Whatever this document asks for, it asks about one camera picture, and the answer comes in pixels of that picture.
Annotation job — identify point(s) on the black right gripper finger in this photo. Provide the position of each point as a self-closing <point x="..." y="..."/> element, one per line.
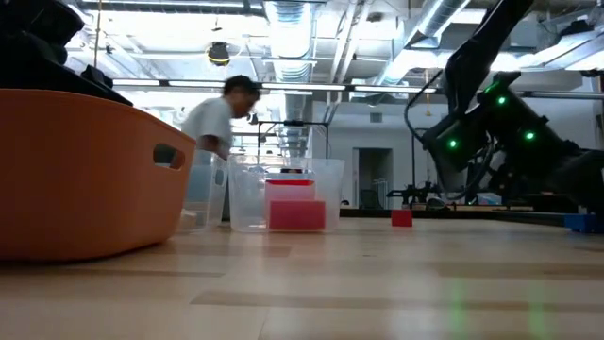
<point x="585" y="179"/>

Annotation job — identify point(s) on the blue toy brick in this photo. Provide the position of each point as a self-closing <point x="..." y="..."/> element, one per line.
<point x="585" y="223"/>

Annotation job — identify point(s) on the red wooden block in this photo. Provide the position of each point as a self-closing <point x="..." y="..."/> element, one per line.
<point x="402" y="218"/>

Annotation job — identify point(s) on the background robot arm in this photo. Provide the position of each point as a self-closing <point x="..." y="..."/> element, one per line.
<point x="410" y="193"/>

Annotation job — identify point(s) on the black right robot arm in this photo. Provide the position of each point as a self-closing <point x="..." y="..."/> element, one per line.
<point x="486" y="42"/>

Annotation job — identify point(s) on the orange plastic bin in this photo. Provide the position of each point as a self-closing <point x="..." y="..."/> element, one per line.
<point x="85" y="179"/>

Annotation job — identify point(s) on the black office chair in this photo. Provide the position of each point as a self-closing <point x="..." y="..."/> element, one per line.
<point x="370" y="200"/>

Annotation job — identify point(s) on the person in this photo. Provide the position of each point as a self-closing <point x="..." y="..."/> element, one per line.
<point x="207" y="123"/>

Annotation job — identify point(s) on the teal plastic bin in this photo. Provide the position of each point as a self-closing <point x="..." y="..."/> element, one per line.
<point x="202" y="184"/>

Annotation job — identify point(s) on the clear plastic bin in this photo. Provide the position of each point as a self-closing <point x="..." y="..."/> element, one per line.
<point x="245" y="208"/>
<point x="210" y="217"/>

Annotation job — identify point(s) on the long ceiling light bar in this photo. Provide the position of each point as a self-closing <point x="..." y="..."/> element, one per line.
<point x="307" y="87"/>

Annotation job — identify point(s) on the black dome camera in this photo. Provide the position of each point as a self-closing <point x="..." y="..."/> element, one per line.
<point x="218" y="53"/>

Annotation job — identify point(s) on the black gantry frame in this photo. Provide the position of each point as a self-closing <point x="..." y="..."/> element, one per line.
<point x="292" y="123"/>

